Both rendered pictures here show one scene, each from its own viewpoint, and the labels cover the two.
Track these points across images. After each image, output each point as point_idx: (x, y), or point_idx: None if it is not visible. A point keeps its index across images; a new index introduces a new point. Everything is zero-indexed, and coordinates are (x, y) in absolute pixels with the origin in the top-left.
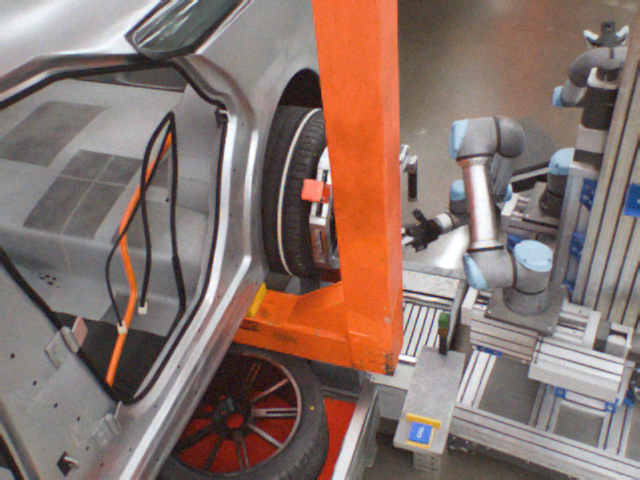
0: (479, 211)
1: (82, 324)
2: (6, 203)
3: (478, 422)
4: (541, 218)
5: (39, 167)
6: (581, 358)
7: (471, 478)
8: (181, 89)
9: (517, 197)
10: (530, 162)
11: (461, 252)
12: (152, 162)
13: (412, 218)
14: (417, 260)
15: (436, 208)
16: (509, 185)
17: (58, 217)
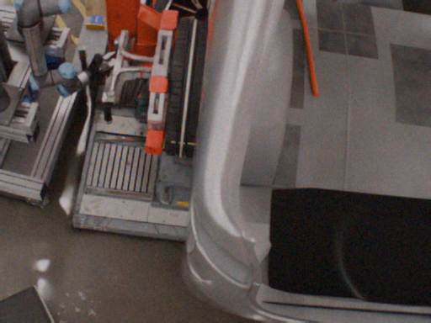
0: None
1: None
2: (393, 17)
3: None
4: (10, 87)
5: (395, 43)
6: (5, 14)
7: None
8: (362, 194)
9: (24, 121)
10: (7, 301)
11: (79, 261)
12: (309, 43)
13: (128, 301)
14: (117, 248)
15: (105, 317)
16: (30, 76)
17: (348, 7)
